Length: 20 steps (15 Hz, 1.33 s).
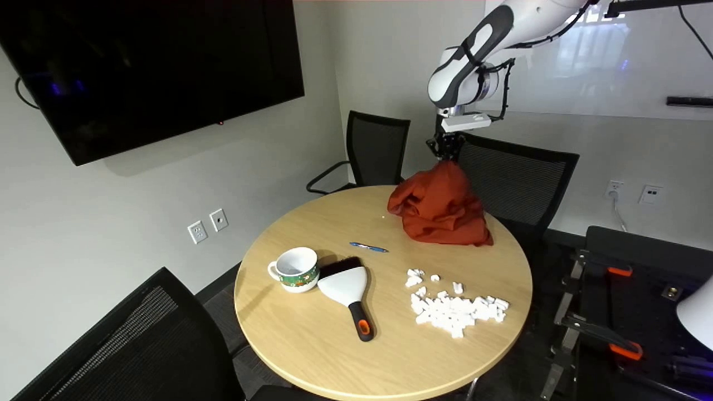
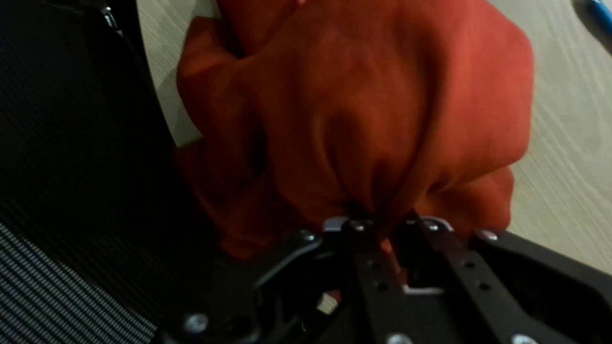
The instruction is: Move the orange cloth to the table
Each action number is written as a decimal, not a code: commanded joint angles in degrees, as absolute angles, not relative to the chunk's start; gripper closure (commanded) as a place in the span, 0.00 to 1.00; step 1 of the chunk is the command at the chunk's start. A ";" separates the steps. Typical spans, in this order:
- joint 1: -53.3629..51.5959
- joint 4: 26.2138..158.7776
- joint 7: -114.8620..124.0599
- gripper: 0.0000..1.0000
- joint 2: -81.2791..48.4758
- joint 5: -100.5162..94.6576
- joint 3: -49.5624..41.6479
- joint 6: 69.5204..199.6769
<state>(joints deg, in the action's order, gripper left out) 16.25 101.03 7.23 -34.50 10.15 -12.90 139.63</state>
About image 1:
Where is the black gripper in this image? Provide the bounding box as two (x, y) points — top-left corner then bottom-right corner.
(424, 129), (467, 164)

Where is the orange cloth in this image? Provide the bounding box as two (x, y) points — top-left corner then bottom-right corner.
(384, 157), (497, 248)

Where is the white rounded robot base shell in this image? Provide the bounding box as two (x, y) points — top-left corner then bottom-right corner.
(672, 273), (713, 354)

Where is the black mesh office chair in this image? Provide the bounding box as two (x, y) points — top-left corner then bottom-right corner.
(9, 265), (247, 401)
(451, 132), (580, 252)
(305, 109), (412, 195)

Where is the grey blue pen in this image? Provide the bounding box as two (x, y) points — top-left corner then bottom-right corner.
(347, 237), (390, 256)

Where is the pile of white foam pieces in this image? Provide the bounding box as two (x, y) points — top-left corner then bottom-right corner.
(400, 266), (513, 340)

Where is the white mug with green band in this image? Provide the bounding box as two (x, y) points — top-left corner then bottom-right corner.
(264, 245), (321, 296)

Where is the white glass whiteboard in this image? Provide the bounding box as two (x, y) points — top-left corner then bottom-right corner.
(486, 0), (713, 125)

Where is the black whiteboard marker tray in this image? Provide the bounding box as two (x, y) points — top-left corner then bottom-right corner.
(664, 93), (713, 109)

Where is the black robot cart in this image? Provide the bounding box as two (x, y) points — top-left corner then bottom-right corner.
(539, 225), (713, 401)

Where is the black overhead mounting bar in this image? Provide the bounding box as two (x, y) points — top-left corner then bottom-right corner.
(602, 0), (713, 17)

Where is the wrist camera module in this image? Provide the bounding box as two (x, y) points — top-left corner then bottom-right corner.
(437, 107), (495, 136)

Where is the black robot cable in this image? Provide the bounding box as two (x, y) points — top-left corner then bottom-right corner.
(475, 56), (518, 121)

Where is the scraper with black orange handle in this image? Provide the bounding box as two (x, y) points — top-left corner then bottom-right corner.
(315, 256), (377, 342)

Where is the white wall socket with plug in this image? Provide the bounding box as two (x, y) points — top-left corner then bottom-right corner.
(604, 175), (625, 203)

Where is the white power cable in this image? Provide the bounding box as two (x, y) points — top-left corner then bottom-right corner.
(609, 193), (631, 228)

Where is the bar clamp with orange handle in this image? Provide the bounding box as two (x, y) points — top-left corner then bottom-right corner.
(539, 311), (646, 401)
(554, 247), (636, 329)

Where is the white wall switch plate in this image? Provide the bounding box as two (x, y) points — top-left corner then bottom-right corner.
(185, 218), (209, 247)

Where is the black wall television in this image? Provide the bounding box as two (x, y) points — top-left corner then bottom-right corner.
(0, 0), (308, 167)

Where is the black television cable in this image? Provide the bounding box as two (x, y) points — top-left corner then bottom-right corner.
(11, 74), (40, 111)

